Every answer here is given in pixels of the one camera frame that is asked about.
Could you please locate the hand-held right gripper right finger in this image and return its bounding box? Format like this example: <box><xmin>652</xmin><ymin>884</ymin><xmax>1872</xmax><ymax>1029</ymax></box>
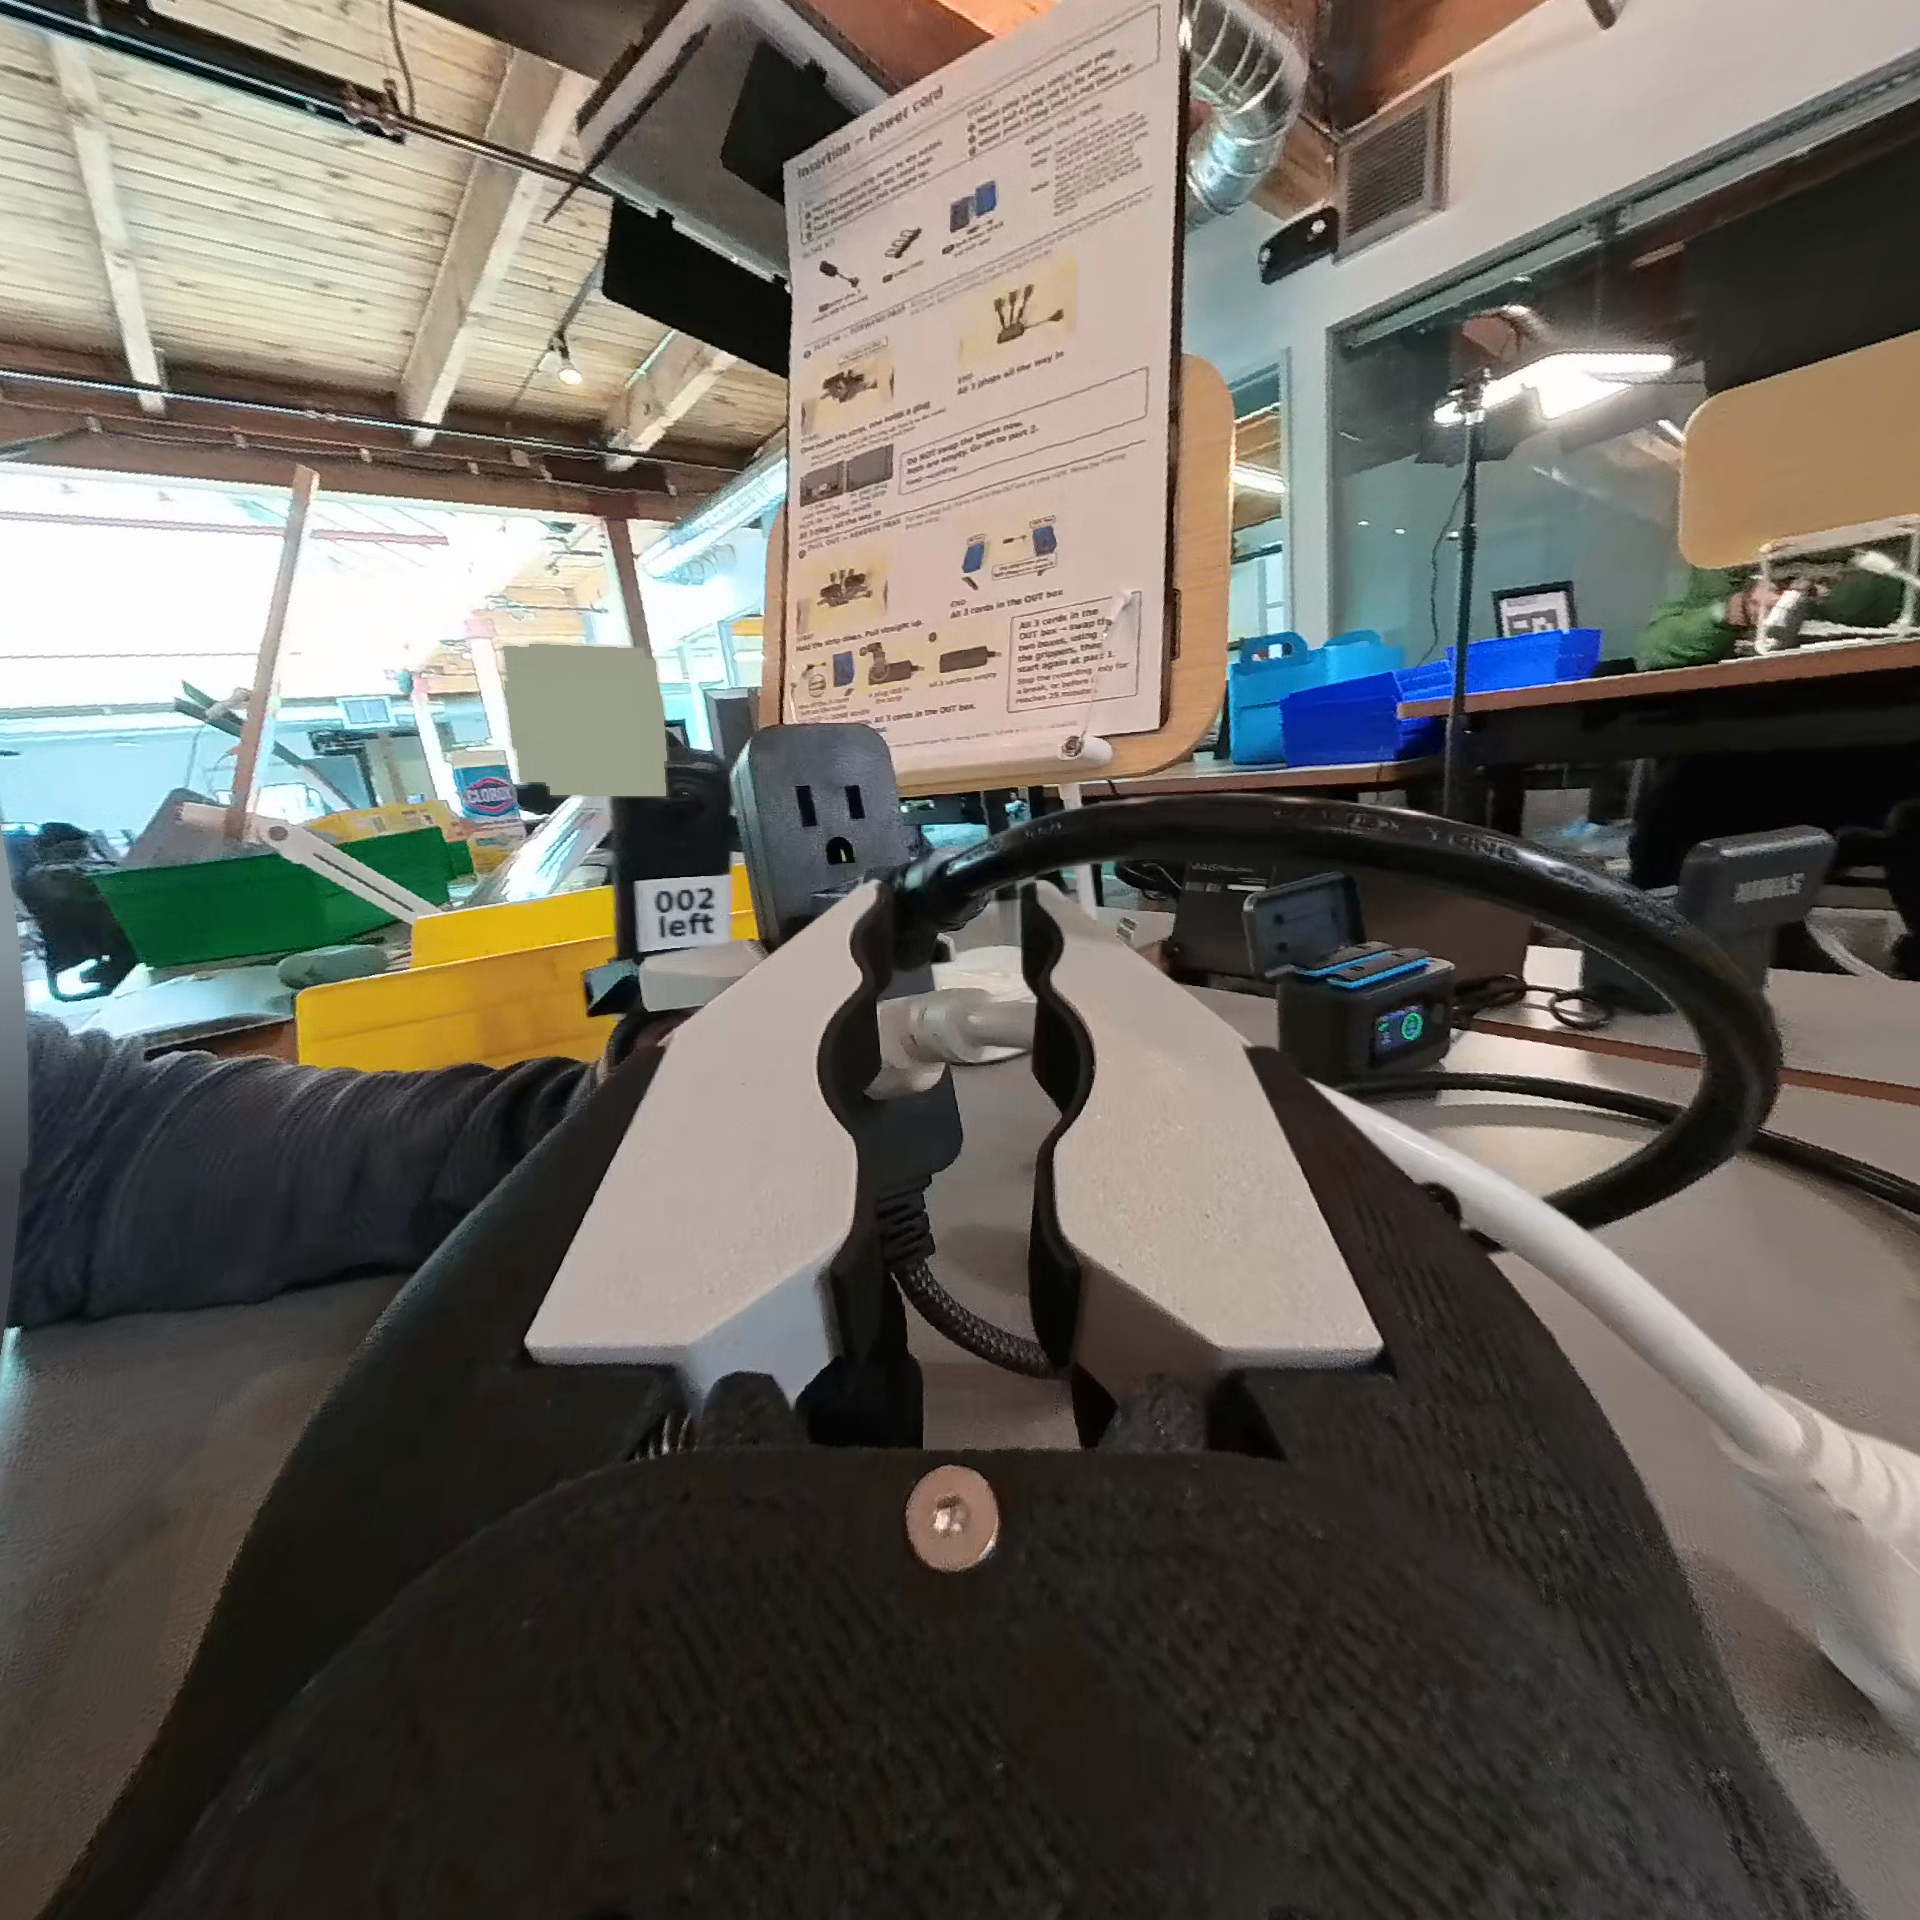
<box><xmin>1016</xmin><ymin>878</ymin><xmax>1388</xmax><ymax>1455</ymax></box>

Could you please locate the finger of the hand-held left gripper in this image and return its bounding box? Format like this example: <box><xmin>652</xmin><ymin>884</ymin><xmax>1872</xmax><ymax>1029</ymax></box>
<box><xmin>637</xmin><ymin>949</ymin><xmax>747</xmax><ymax>1016</ymax></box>

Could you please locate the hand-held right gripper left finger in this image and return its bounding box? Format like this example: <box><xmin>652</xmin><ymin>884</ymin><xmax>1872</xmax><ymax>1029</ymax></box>
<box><xmin>522</xmin><ymin>878</ymin><xmax>923</xmax><ymax>1444</ymax></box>

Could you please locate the black extension socket end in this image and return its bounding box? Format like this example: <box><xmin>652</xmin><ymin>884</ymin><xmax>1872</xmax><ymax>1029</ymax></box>
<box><xmin>846</xmin><ymin>1035</ymin><xmax>1077</xmax><ymax>1381</ymax></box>

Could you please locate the black power cord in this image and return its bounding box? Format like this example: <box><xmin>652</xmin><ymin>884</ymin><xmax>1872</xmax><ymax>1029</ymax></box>
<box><xmin>894</xmin><ymin>792</ymin><xmax>1784</xmax><ymax>1228</ymax></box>

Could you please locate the person's left forearm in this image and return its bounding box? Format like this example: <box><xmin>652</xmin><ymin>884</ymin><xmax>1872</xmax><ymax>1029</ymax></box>
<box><xmin>19</xmin><ymin>1007</ymin><xmax>638</xmax><ymax>1333</ymax></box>

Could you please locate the white plug adapter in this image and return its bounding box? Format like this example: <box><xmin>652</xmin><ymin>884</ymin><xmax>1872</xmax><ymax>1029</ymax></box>
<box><xmin>1312</xmin><ymin>1076</ymin><xmax>1920</xmax><ymax>1718</ymax></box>

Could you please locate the yellow plastic bin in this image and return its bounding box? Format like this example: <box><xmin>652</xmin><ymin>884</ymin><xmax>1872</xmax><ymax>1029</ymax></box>
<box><xmin>292</xmin><ymin>884</ymin><xmax>661</xmax><ymax>1073</ymax></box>

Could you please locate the black battery charger case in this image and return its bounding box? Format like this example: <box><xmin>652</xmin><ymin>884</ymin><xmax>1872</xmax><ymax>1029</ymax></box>
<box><xmin>1242</xmin><ymin>874</ymin><xmax>1461</xmax><ymax>1086</ymax></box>

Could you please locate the black box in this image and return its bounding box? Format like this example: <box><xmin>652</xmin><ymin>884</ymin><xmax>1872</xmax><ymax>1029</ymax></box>
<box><xmin>1168</xmin><ymin>857</ymin><xmax>1276</xmax><ymax>976</ymax></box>

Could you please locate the green plastic bin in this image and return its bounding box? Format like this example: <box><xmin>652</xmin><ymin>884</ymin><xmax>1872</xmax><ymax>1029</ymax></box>
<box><xmin>90</xmin><ymin>826</ymin><xmax>473</xmax><ymax>969</ymax></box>

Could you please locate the white instruction sheet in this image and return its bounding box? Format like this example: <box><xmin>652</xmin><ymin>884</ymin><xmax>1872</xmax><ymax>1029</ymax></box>
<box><xmin>784</xmin><ymin>0</ymin><xmax>1187</xmax><ymax>752</ymax></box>

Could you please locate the blue plastic bin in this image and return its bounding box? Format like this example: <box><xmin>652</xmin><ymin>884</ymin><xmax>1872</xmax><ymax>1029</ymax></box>
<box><xmin>1225</xmin><ymin>630</ymin><xmax>1407</xmax><ymax>762</ymax></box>
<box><xmin>1395</xmin><ymin>627</ymin><xmax>1604</xmax><ymax>721</ymax></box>

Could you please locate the grey charger case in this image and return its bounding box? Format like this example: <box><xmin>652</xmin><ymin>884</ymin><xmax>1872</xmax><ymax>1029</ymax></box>
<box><xmin>1587</xmin><ymin>829</ymin><xmax>1843</xmax><ymax>1016</ymax></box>

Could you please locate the black light stand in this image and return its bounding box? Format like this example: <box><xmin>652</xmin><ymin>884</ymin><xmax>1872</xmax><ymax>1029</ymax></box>
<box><xmin>1417</xmin><ymin>352</ymin><xmax>1680</xmax><ymax>819</ymax></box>

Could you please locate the plain wooden board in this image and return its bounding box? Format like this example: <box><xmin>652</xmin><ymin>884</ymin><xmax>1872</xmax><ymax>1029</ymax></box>
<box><xmin>1677</xmin><ymin>347</ymin><xmax>1920</xmax><ymax>571</ymax></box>

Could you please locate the grey vent grille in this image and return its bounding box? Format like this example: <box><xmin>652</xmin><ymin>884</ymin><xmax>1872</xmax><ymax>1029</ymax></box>
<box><xmin>1335</xmin><ymin>76</ymin><xmax>1452</xmax><ymax>260</ymax></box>

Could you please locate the black panel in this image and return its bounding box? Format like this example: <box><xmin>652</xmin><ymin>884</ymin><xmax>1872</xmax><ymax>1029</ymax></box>
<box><xmin>1679</xmin><ymin>195</ymin><xmax>1920</xmax><ymax>397</ymax></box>

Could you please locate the silver ventilation duct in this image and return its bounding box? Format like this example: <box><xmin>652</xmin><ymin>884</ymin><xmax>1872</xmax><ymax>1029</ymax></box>
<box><xmin>1184</xmin><ymin>0</ymin><xmax>1314</xmax><ymax>225</ymax></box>

